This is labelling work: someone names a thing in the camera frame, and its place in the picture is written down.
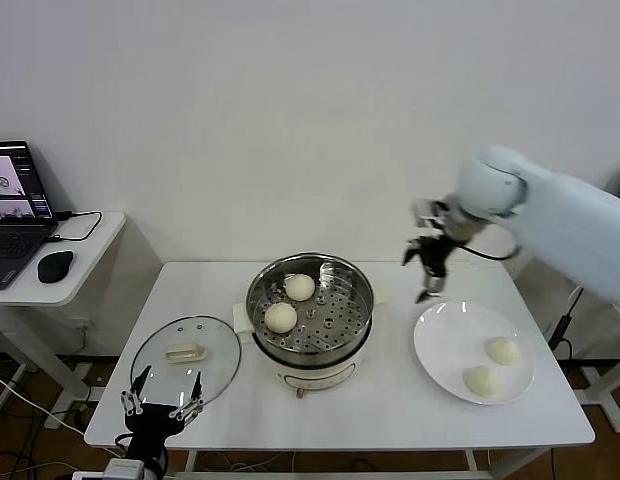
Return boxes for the white side table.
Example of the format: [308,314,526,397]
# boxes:
[0,211,127,431]
[569,287,620,434]

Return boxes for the open black laptop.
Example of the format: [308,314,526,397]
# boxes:
[0,139,60,291]

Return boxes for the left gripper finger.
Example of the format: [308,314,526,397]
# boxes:
[120,364,152,416]
[170,370,206,420]

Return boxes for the black cable with adapter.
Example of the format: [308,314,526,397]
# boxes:
[548,287,586,359]

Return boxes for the glass lid with cream handle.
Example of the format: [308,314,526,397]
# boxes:
[130,314,242,414]

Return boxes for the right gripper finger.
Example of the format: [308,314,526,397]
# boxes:
[413,273,447,305]
[400,238,426,267]

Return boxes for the white steamed baozi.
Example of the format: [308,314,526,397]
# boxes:
[463,365,504,400]
[484,335,521,365]
[264,302,298,335]
[283,273,316,302]

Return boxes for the black laptop charger cable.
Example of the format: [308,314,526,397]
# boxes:
[43,209,104,245]

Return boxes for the white round plate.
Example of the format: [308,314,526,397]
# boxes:
[413,300,536,406]

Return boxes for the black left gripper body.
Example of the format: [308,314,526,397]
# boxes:
[123,403,187,460]

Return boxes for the cream electric cooker base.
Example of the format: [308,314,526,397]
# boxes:
[242,319,375,400]

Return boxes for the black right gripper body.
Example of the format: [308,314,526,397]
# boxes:
[414,234,459,281]

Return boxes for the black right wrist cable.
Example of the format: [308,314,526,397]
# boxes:
[457,232,522,262]

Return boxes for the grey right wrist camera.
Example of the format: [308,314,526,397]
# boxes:
[412,198,444,226]

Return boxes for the stainless steel steamer pot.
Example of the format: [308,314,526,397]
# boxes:
[233,253,390,354]

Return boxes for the black computer mouse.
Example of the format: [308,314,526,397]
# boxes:
[37,250,75,284]

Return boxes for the white table leg frame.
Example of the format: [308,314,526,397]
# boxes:
[159,448,556,480]

